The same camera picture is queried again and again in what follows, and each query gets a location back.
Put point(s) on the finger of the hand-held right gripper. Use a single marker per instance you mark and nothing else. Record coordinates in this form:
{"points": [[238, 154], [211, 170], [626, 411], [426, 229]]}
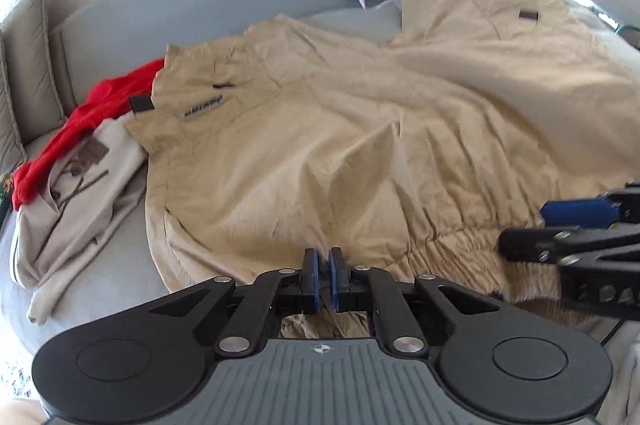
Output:
{"points": [[530, 245], [570, 212]]}

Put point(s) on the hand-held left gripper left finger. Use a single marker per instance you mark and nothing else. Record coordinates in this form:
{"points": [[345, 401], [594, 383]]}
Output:
{"points": [[312, 277]]}

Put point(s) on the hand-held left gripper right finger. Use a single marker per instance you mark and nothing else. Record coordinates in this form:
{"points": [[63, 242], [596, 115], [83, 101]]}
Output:
{"points": [[336, 277]]}

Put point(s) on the beige jacket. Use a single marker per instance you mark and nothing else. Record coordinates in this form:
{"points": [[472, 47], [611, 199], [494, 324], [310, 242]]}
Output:
{"points": [[350, 145]]}

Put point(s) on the person's white trousers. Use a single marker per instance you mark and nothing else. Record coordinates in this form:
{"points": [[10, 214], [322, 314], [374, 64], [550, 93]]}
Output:
{"points": [[625, 380]]}

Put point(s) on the grey sofa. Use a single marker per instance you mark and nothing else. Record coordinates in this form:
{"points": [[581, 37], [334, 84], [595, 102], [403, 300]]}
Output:
{"points": [[125, 305]]}

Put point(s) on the light grey printed shirt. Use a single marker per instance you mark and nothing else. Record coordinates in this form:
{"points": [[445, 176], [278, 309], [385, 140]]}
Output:
{"points": [[75, 225]]}

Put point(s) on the red garment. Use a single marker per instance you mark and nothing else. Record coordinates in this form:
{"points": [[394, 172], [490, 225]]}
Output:
{"points": [[75, 125]]}

